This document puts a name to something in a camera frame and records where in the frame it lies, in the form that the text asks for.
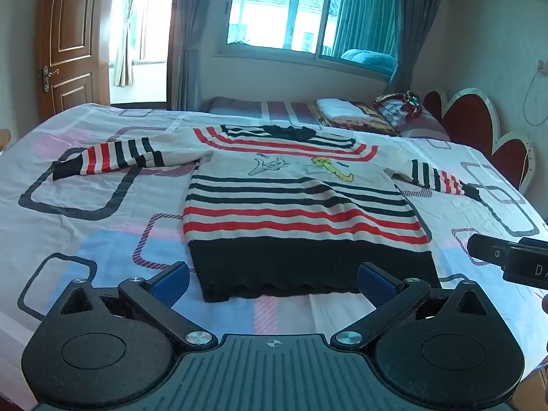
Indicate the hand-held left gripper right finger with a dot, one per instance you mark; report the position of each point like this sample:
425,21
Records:
376,281

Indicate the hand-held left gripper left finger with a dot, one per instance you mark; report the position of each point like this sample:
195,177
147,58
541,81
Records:
171,284

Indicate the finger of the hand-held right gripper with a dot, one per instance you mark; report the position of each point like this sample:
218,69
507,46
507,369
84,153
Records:
486,249

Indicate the striped knit sweater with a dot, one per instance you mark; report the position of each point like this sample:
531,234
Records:
299,205

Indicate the printed bed sheet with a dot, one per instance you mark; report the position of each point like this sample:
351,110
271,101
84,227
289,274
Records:
107,231

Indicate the red heart-shaped headboard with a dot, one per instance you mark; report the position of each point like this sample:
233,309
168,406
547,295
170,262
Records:
471,120

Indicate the folded white cloth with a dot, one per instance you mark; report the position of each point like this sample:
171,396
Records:
340,109

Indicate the wooden furniture piece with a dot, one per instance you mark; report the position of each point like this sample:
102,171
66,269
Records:
4,140

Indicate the teal blanket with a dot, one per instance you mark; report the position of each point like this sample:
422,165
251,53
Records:
369,58

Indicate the grey curtain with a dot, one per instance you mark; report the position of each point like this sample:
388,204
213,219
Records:
409,25
186,38

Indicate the beige curtain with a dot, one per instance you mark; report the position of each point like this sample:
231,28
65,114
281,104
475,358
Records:
125,43

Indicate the wooden door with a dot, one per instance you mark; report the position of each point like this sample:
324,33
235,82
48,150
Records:
70,43

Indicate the teal curtain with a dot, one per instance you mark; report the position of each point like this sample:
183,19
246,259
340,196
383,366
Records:
364,8

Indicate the sliding glass window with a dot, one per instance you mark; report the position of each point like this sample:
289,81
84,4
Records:
274,13

